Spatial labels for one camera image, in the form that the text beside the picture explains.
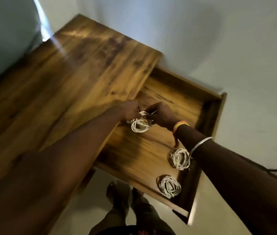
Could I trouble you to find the person's right hand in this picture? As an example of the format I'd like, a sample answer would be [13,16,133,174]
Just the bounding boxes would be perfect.
[144,102,181,131]

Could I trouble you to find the person's left hand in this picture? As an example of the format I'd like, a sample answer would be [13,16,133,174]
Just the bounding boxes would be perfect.
[115,99,142,121]

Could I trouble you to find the white cable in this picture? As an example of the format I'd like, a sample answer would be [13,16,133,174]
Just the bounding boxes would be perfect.
[168,148,191,171]
[156,175,182,199]
[128,110,157,133]

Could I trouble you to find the person's right forearm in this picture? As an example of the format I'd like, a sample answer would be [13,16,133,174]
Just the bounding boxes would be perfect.
[175,125,277,235]

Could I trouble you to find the person's left forearm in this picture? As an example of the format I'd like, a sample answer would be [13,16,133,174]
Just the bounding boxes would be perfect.
[0,107,125,235]

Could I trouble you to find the wooden drawer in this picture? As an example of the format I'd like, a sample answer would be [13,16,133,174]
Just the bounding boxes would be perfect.
[94,66,227,226]

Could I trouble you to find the orange thread wristband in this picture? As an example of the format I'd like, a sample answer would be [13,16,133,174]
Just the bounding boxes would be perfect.
[173,121,190,148]

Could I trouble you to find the silver bangle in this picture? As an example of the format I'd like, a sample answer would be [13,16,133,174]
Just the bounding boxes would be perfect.
[189,137,214,158]

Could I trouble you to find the wooden desk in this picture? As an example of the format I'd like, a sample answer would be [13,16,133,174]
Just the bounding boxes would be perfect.
[0,14,163,235]

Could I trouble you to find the person's left leg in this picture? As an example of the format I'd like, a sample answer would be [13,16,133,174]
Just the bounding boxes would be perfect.
[89,181,130,235]

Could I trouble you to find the person's leg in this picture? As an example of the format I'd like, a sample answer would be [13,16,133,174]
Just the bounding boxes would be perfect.
[131,187,176,235]
[89,181,130,235]

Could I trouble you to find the person's right leg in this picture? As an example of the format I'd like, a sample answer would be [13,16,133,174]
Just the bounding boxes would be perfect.
[131,187,176,235]

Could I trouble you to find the dark shorts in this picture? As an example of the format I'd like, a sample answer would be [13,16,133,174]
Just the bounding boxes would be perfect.
[97,225,176,235]

